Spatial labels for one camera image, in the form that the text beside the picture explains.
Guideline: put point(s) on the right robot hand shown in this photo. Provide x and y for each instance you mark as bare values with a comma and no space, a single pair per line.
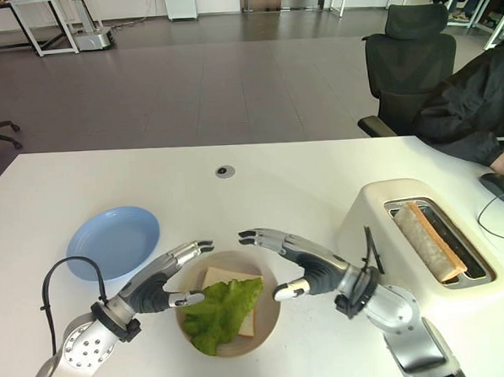
313,269

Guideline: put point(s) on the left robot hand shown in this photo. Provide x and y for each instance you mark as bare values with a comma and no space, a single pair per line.
151,286

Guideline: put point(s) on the blue plate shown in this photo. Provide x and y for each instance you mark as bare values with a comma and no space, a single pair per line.
115,242

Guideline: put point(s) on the beige plate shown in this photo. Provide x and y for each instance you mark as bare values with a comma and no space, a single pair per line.
267,314

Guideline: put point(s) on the bread slice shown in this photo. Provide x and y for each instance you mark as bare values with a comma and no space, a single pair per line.
428,242
218,276

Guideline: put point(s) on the green lettuce leaf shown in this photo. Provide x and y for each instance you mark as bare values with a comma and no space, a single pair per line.
220,312

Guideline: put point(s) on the cream toaster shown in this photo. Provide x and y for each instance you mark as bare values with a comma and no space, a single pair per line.
376,220

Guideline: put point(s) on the black computer mouse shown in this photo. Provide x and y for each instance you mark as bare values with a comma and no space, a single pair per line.
500,188

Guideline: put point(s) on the black office chair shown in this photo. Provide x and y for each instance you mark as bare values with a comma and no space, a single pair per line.
406,75

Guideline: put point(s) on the person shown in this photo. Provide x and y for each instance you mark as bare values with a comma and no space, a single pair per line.
476,105

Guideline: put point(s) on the white machine on wheels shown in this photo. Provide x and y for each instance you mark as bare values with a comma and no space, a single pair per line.
94,36

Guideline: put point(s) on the white table frame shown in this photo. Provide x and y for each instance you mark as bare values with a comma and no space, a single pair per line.
42,22

